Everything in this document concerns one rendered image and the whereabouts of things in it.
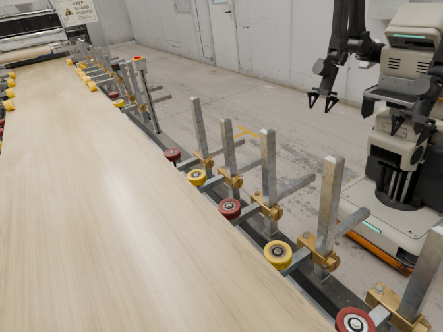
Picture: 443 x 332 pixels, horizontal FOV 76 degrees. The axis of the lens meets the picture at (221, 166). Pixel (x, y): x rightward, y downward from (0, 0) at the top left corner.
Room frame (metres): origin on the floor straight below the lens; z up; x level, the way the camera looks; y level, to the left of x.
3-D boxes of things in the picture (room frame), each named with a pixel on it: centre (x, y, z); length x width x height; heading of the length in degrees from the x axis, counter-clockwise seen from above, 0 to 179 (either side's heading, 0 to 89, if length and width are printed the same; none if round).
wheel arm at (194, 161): (1.28, 0.05, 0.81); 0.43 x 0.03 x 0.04; 118
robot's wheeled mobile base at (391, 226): (1.31, -1.09, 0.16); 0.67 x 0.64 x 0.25; 118
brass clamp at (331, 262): (0.58, -0.26, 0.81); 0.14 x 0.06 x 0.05; 28
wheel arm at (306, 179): (0.84, -0.18, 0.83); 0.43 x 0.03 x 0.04; 118
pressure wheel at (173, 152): (1.19, 0.23, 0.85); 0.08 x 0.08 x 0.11
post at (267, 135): (0.78, -0.16, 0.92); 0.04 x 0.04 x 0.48; 28
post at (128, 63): (2.11, 0.54, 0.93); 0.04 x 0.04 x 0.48; 28
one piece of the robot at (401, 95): (1.18, -0.84, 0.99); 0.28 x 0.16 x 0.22; 28
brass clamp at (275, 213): (0.80, -0.15, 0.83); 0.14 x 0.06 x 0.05; 28
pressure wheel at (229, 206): (0.75, -0.01, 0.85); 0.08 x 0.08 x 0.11
